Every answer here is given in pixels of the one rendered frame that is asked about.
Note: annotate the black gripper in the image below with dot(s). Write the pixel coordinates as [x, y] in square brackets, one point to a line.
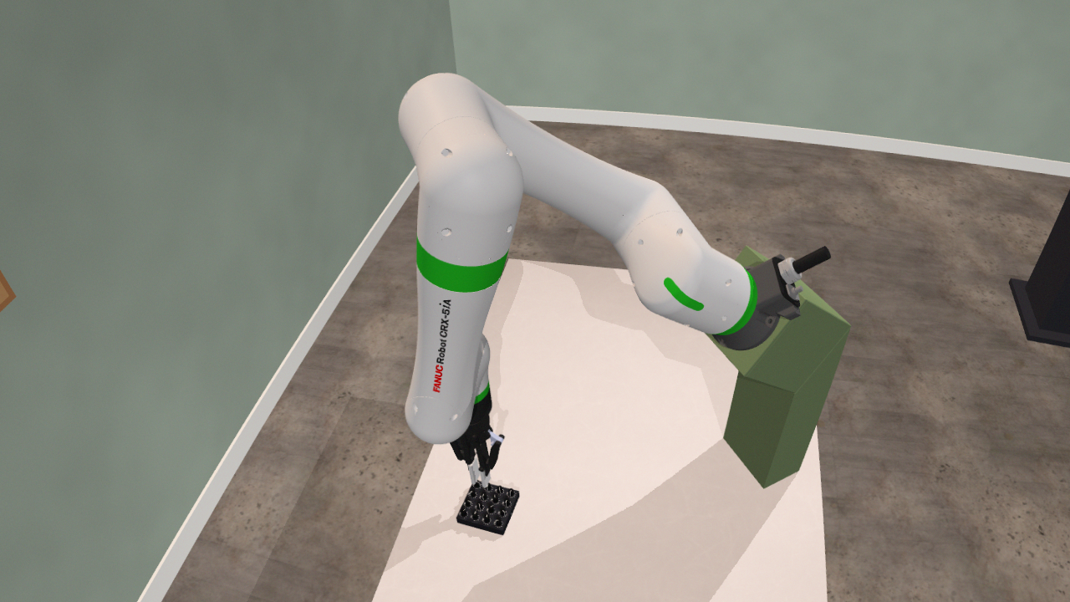
[470, 440]

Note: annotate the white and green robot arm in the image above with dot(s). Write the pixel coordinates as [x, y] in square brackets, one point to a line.
[471, 187]

